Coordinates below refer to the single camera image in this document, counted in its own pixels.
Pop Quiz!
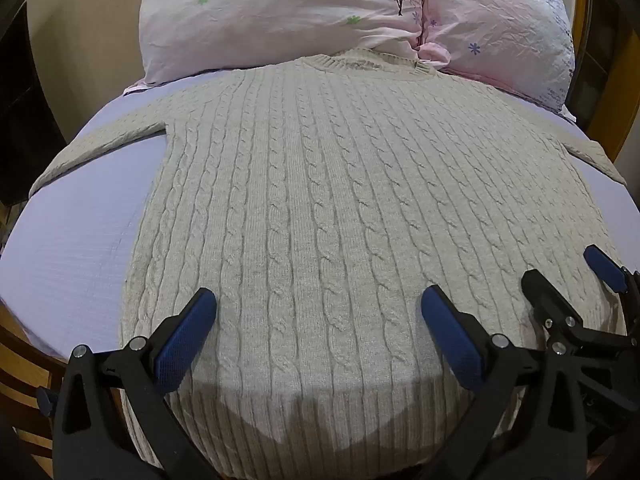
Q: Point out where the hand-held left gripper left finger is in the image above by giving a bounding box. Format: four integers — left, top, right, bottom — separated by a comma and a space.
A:
52, 288, 222, 480

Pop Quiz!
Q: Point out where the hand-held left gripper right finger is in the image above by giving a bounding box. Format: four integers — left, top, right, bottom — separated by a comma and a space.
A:
420, 284, 585, 480

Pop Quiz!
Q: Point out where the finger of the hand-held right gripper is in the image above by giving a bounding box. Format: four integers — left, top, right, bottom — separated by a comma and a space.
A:
521, 269, 640, 357
583, 244, 640, 312

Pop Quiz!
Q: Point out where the beige cable knit sweater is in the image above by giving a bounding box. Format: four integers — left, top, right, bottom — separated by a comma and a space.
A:
29, 48, 629, 477

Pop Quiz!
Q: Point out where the lavender bed sheet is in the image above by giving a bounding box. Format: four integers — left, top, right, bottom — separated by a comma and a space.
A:
0, 67, 640, 363

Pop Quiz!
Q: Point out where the wooden headboard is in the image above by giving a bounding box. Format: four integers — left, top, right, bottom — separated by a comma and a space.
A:
570, 0, 640, 166

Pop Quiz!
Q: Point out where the pink floral pillow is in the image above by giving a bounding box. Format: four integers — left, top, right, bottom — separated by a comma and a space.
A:
122, 0, 430, 95
417, 0, 577, 122

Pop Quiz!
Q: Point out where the wooden bed frame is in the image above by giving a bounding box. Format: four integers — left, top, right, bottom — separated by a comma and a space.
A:
0, 302, 68, 463

